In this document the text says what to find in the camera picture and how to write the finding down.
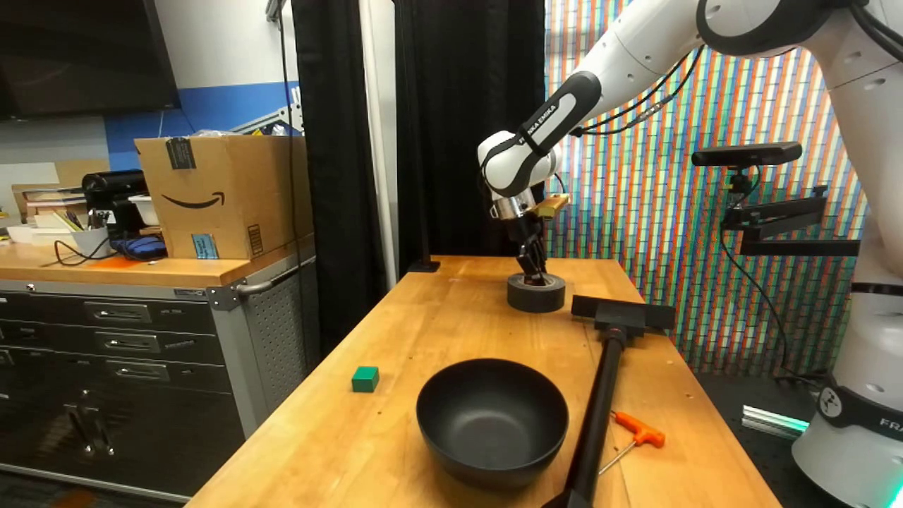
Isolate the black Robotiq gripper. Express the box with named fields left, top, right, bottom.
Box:
left=516, top=213, right=552, bottom=285

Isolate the black curtain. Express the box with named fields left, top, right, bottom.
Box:
left=391, top=0, right=550, bottom=276
left=289, top=0, right=388, bottom=354

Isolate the black bowl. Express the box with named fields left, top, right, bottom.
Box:
left=415, top=357, right=571, bottom=488

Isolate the small green cube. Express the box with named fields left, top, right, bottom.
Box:
left=350, top=365, right=381, bottom=395

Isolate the metal bar with green glow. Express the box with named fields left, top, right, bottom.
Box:
left=738, top=403, right=811, bottom=438

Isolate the Amazon cardboard box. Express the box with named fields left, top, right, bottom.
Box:
left=133, top=134, right=309, bottom=266

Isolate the blue flat item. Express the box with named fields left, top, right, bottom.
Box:
left=117, top=235, right=171, bottom=262

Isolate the black desktop device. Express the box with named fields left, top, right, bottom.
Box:
left=78, top=167, right=162, bottom=258

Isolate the gray tool cabinet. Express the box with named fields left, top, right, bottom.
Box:
left=0, top=247, right=317, bottom=502

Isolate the wooden camera mount block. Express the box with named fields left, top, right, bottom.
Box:
left=533, top=191, right=571, bottom=223

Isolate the black long-handled squeegee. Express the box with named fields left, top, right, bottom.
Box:
left=542, top=293, right=677, bottom=508

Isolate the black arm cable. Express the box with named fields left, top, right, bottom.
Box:
left=570, top=43, right=711, bottom=142

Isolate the orange-handled hex key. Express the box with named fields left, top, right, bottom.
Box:
left=594, top=410, right=669, bottom=479

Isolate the thin camera cable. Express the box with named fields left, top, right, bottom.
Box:
left=715, top=223, right=803, bottom=382

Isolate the black stereo camera bar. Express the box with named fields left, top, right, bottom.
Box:
left=690, top=142, right=803, bottom=172

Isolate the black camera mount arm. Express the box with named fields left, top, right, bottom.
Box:
left=715, top=167, right=864, bottom=261

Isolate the wall-mounted black screen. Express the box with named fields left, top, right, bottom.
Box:
left=0, top=0, right=183, bottom=121

